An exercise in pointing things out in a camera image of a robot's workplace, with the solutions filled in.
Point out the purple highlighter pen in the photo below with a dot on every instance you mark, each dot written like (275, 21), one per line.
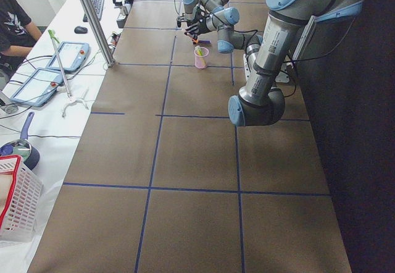
(204, 41)

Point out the black keyboard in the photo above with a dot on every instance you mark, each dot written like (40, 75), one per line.
(98, 6)

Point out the reacher grabber tool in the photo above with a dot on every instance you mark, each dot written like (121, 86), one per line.
(55, 64)

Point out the pink mesh pen holder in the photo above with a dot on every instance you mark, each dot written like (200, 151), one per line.
(196, 59)

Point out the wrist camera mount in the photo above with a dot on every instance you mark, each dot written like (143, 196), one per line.
(180, 20)

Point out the aluminium frame post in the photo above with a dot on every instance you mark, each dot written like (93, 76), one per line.
(98, 32)

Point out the seated person black shirt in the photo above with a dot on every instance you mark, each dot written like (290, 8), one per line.
(19, 35)

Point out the blue saucepan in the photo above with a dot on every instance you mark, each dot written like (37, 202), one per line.
(22, 147)

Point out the far teach pendant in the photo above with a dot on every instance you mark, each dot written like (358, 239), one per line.
(72, 55)

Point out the black computer mouse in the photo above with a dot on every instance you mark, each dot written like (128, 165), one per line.
(80, 30)

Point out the teach pendant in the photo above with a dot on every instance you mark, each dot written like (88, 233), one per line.
(72, 55)
(38, 88)

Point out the white plastic basket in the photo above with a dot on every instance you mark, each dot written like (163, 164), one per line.
(20, 194)

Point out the near teach pendant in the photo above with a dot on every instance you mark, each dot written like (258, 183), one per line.
(38, 88)

